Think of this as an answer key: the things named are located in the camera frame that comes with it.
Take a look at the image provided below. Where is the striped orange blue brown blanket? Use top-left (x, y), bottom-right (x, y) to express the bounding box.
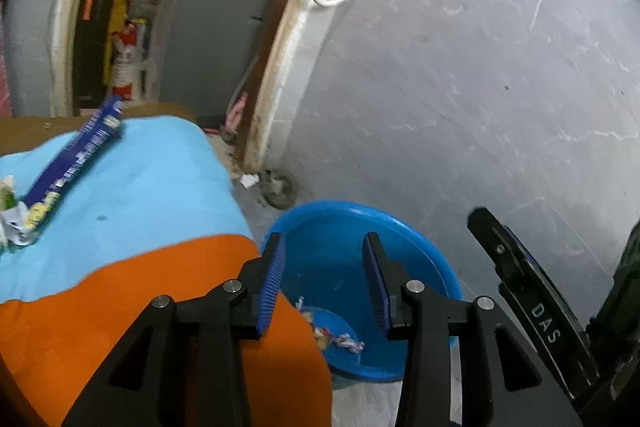
top-left (0, 103), bottom-right (333, 427)

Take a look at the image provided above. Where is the small pale scrap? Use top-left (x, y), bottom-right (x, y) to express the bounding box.
top-left (295, 296), bottom-right (317, 321)

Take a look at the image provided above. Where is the grey fridge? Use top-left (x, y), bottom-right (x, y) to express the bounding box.
top-left (149, 0), bottom-right (287, 120)

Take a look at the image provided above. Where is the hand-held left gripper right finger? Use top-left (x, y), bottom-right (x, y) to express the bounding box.
top-left (362, 232), bottom-right (584, 427)

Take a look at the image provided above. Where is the white red sack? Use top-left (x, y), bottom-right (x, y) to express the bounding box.
top-left (110, 19), bottom-right (147, 101)

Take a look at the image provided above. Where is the crumpled white paper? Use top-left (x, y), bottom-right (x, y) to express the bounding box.
top-left (0, 201), bottom-right (43, 250)

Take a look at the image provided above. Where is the yellow bag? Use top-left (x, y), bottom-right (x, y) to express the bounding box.
top-left (102, 0), bottom-right (134, 86)

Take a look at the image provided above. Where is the long blue snack wrapper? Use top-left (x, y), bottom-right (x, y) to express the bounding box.
top-left (22, 95), bottom-right (125, 229)

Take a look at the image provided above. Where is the blue plastic bucket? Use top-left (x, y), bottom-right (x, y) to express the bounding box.
top-left (260, 200), bottom-right (464, 383)

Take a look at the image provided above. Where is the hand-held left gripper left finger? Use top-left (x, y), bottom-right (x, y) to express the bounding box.
top-left (62, 232), bottom-right (287, 427)

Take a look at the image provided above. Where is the wooden door frame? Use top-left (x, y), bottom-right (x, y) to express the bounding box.
top-left (47, 0), bottom-right (351, 175)

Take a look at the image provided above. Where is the pinkish wrapper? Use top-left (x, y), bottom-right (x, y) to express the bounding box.
top-left (336, 332), bottom-right (366, 354)

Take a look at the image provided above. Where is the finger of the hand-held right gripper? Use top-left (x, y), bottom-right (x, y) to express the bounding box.
top-left (467, 206), bottom-right (601, 401)

